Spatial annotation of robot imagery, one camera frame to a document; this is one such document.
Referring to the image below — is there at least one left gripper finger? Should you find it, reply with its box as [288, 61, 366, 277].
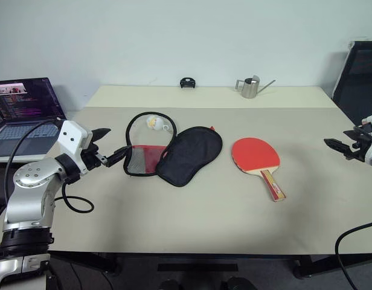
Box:
[91, 127, 112, 143]
[104, 145, 134, 168]

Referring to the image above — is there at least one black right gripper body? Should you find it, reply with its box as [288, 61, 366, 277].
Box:
[345, 129, 371, 161]

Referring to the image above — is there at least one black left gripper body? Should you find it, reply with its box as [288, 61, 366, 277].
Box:
[81, 143, 109, 172]

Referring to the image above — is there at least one white plush keychain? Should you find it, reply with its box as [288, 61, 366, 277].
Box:
[146, 115, 170, 132]

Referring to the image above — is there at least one black red paddle case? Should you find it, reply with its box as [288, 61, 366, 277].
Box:
[123, 112, 223, 188]

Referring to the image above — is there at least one red table tennis paddle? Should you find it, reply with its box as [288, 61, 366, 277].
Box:
[231, 137, 288, 203]

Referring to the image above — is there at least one black mesh office chair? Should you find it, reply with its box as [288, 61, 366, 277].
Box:
[332, 40, 372, 125]

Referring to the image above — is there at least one white side table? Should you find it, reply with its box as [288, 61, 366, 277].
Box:
[0, 153, 59, 164]

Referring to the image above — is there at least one open dark laptop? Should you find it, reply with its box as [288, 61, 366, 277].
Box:
[0, 77, 68, 158]

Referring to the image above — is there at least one beige table cover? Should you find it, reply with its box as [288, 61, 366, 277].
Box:
[47, 106, 372, 256]

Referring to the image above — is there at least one small black clip object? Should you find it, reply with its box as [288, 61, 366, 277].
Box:
[179, 77, 197, 90]

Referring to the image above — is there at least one steel watering can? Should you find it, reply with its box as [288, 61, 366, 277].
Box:
[234, 74, 277, 99]

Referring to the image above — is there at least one dark rounded shape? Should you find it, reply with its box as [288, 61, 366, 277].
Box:
[226, 275, 257, 290]

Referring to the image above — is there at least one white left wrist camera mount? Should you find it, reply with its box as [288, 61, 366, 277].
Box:
[57, 120, 94, 158]

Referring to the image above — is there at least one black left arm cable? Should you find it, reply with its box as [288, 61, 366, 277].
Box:
[4, 118, 95, 214]

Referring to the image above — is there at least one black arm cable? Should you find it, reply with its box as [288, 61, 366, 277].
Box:
[4, 118, 95, 214]
[335, 219, 372, 290]

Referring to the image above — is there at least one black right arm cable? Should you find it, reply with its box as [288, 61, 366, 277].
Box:
[335, 219, 372, 290]

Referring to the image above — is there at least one black table frame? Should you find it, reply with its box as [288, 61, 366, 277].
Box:
[48, 251, 372, 279]

